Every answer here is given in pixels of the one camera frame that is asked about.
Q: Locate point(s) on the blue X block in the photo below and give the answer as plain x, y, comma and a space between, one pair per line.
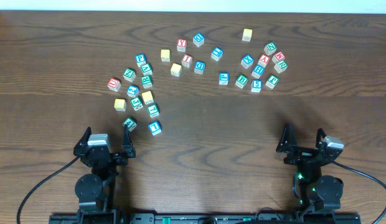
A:
247, 61

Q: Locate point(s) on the blue 5 block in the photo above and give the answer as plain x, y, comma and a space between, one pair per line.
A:
256, 86

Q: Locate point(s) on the blue 2 block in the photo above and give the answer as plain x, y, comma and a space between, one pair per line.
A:
132, 91

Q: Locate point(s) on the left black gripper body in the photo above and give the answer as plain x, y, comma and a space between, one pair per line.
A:
117, 160

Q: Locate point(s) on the yellow G block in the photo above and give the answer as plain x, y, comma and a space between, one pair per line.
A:
120, 104

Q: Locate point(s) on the green N block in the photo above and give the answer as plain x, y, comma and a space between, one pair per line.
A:
270, 48

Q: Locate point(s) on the blue L block near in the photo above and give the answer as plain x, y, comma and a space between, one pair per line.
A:
155, 128

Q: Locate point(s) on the green Z block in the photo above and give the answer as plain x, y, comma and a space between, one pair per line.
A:
129, 75

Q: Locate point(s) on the green J block right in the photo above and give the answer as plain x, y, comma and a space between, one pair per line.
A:
272, 81

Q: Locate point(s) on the blue H block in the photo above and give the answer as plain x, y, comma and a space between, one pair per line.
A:
258, 71

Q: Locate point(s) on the red W block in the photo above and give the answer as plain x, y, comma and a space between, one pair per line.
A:
278, 56

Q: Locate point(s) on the green R block right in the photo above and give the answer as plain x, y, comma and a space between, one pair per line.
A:
280, 66

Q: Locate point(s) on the blue D block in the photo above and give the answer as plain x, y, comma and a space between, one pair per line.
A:
199, 67

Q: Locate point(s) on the green r block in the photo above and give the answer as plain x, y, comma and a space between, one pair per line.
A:
280, 66
146, 81

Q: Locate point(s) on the red U block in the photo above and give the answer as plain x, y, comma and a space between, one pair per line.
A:
114, 84

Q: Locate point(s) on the green J block left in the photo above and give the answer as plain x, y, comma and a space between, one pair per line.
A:
136, 103

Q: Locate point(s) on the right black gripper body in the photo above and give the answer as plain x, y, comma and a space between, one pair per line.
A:
301, 156

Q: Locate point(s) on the green 4 block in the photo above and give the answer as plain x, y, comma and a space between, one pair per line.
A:
130, 123

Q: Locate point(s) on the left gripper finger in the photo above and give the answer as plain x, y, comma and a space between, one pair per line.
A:
126, 142
84, 139

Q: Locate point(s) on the blue L block upper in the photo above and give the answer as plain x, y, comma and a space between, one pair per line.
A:
217, 53

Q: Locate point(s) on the blue P block centre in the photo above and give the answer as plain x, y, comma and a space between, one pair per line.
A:
223, 78

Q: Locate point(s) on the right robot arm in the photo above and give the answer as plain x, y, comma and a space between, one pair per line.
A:
319, 195

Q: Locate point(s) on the green V block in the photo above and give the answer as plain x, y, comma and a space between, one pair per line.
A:
146, 69

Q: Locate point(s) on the green L block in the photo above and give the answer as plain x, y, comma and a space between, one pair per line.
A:
153, 110

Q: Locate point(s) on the green j block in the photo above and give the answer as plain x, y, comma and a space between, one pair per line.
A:
136, 103
272, 81

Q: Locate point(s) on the yellow S block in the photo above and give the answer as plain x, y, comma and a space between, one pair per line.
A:
247, 35

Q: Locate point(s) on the blue p block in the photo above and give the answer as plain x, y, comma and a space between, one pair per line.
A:
223, 78
140, 59

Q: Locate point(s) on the red I block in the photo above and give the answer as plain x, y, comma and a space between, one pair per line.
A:
187, 60

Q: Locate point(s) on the red Y block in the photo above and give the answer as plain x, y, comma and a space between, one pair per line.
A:
181, 45

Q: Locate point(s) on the yellow block centre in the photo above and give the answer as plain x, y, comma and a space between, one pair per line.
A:
176, 69

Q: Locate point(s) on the blue l block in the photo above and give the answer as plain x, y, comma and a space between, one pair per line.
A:
155, 128
217, 53

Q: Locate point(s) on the yellow block upper left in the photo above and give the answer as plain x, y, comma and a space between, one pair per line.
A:
165, 55

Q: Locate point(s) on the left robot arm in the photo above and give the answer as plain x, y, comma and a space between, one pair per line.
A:
95, 190

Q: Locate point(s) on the green B block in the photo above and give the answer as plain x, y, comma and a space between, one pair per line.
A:
241, 81

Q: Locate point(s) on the yellow K block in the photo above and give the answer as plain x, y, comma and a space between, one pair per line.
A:
147, 97

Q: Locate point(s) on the blue P block left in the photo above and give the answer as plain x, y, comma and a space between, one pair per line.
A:
140, 59

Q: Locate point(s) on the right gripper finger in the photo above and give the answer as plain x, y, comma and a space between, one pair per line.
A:
319, 137
288, 140

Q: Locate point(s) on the green R block left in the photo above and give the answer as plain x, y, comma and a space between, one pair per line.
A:
146, 81

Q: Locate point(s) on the red A block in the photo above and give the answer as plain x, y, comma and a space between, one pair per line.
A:
263, 60

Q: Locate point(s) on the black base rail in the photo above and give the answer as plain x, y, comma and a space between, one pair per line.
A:
150, 218

